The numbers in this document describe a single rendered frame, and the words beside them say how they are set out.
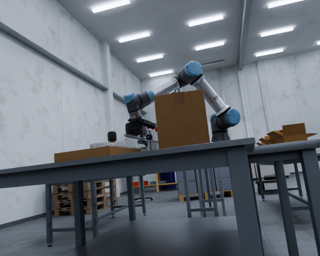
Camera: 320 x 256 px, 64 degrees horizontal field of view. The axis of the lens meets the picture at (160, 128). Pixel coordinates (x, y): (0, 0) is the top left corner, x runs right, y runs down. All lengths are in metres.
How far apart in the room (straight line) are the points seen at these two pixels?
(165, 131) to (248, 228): 0.58
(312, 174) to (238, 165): 0.59
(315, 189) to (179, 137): 0.66
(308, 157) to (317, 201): 0.20
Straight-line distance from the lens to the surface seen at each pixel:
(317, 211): 1.40
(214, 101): 1.80
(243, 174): 0.86
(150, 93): 1.62
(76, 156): 1.08
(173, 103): 1.24
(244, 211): 0.87
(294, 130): 3.46
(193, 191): 6.30
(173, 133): 1.21
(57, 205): 6.34
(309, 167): 1.38
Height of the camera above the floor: 0.76
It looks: 10 degrees up
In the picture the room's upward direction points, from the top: 6 degrees counter-clockwise
